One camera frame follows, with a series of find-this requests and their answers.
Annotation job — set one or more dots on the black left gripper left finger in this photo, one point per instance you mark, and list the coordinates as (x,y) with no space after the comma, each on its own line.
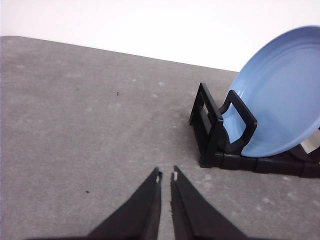
(139,218)

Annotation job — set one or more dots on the blue plate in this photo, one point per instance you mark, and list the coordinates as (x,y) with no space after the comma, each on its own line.
(279,81)

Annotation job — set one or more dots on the black dish rack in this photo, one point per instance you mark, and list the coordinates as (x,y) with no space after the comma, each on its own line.
(216,151)

